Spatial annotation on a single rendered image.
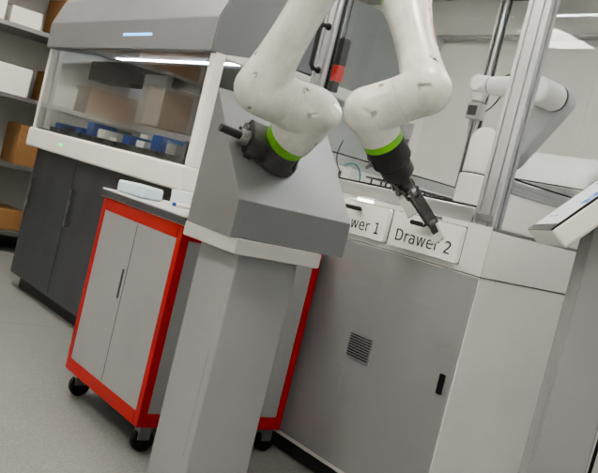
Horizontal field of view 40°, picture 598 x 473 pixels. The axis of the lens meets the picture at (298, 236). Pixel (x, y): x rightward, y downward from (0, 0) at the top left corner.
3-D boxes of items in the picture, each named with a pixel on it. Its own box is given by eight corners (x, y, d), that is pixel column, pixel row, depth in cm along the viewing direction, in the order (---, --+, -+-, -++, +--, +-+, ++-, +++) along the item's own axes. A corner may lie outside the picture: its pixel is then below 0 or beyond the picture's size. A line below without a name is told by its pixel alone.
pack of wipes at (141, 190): (162, 202, 292) (165, 190, 292) (141, 198, 285) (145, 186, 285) (136, 194, 302) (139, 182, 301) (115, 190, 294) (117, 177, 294)
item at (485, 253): (480, 277, 235) (492, 227, 234) (276, 216, 315) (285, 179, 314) (651, 311, 293) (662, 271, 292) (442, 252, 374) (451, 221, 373)
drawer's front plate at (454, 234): (453, 263, 241) (463, 226, 240) (387, 243, 264) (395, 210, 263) (457, 264, 242) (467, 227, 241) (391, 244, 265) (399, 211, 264)
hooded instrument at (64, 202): (131, 387, 330) (237, -55, 320) (-7, 280, 476) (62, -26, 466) (354, 398, 404) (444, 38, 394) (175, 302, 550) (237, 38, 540)
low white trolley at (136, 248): (128, 457, 254) (185, 216, 249) (55, 389, 302) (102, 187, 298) (277, 455, 289) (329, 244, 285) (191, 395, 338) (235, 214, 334)
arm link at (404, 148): (413, 136, 180) (395, 121, 188) (367, 165, 180) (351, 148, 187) (422, 157, 184) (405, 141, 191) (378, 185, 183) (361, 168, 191)
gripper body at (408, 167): (371, 162, 191) (386, 191, 196) (387, 177, 184) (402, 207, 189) (398, 144, 191) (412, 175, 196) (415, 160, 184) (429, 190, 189)
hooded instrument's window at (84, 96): (185, 165, 328) (211, 53, 325) (33, 127, 468) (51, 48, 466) (389, 215, 398) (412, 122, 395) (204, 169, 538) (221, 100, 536)
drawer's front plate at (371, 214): (381, 242, 266) (390, 208, 265) (326, 226, 288) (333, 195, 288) (385, 243, 267) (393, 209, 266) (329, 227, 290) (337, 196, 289)
